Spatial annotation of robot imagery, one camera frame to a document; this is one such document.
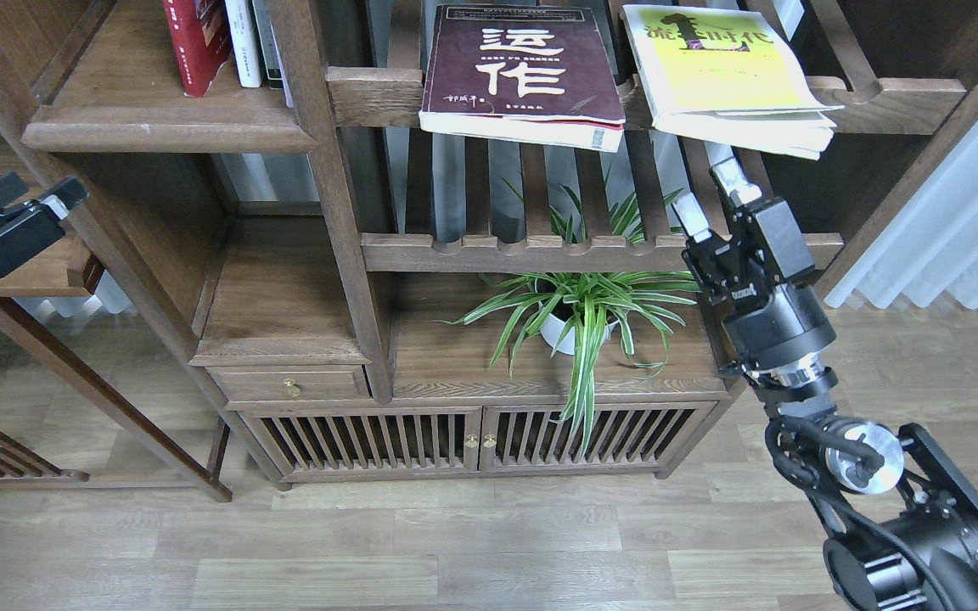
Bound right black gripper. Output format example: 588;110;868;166
672;156;835;378

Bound yellow green cover book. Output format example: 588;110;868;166
621;4;835;160

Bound red cover book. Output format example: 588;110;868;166
160;1;232;99

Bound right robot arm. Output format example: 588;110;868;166
672;158;978;610

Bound green spider plant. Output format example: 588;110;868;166
443;174;758;459

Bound white plant pot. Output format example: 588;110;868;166
540;296;620;362

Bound white curtain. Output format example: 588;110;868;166
825;121;978;309

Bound wooden side furniture left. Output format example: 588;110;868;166
0;134;104;488

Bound dark red book white characters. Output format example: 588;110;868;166
419;3;626;154

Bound white upright book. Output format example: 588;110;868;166
224;0;264;88

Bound dark upright book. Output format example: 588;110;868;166
252;0;284;90

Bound brass drawer knob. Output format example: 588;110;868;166
283;378;302;399

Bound brass cabinet door knobs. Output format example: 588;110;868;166
464;434;497;448

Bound dark wooden bookshelf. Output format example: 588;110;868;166
0;0;978;502

